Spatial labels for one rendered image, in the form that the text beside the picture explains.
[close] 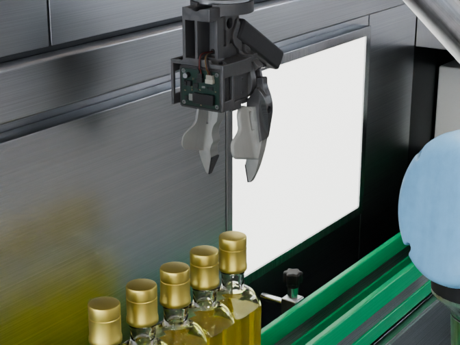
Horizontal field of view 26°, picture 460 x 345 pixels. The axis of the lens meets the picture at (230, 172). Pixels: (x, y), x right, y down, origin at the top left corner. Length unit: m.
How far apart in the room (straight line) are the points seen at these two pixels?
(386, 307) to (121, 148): 0.57
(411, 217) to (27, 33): 0.51
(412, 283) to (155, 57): 0.64
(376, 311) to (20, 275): 0.63
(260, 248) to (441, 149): 0.80
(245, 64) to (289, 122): 0.43
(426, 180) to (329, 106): 0.88
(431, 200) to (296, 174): 0.82
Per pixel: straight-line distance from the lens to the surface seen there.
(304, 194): 1.62
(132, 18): 1.24
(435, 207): 0.77
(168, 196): 1.30
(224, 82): 1.08
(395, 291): 1.61
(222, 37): 1.10
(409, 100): 1.99
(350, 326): 1.48
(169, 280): 1.12
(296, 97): 1.54
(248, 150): 1.14
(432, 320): 1.74
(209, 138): 1.18
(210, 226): 1.40
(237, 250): 1.21
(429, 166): 0.77
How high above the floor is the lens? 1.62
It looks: 19 degrees down
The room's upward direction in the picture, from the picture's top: straight up
